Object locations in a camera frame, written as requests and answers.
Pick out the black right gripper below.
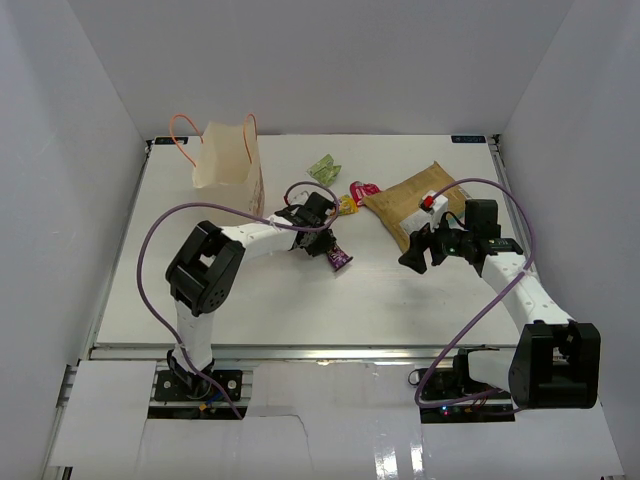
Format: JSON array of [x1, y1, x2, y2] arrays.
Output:
[[399, 208, 474, 275]]

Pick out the brown purple M&M's packet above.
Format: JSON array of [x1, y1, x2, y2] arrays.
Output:
[[326, 244, 353, 272]]

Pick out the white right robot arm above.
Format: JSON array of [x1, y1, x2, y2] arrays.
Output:
[[399, 193, 601, 409]]

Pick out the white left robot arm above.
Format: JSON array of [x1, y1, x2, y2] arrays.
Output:
[[165, 192, 336, 399]]

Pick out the large brown kraft snack bag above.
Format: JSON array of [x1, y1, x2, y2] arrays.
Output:
[[363, 162, 454, 253]]

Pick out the yellow M&M's packet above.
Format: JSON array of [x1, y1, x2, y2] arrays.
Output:
[[337, 194, 359, 216]]

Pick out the pink red snack packet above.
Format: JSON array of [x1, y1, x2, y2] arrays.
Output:
[[349, 181, 380, 207]]

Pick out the green crumpled snack packet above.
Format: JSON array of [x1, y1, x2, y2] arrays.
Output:
[[307, 154, 342, 187]]

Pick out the blue right corner label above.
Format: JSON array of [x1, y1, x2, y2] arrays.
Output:
[[451, 135, 486, 144]]

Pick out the blue corner label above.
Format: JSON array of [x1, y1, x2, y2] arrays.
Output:
[[153, 136, 189, 145], [451, 135, 486, 144]]

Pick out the blue left corner label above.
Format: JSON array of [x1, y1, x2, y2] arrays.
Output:
[[153, 136, 189, 145]]

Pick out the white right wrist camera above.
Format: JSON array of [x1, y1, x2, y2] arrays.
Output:
[[419, 191, 448, 231]]

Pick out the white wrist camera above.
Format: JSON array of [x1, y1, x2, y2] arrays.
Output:
[[274, 197, 313, 227], [419, 191, 448, 231]]

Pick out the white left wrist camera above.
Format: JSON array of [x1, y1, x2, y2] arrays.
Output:
[[274, 197, 313, 227]]

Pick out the cream paper bag orange handles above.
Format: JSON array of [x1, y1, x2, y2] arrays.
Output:
[[168, 113, 265, 217]]

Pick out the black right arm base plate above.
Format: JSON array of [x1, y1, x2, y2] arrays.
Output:
[[420, 367, 516, 425]]

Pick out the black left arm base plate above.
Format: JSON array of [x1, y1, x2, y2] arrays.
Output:
[[151, 370, 243, 410]]

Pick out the aluminium front rail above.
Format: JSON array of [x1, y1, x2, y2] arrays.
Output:
[[89, 344, 521, 362]]

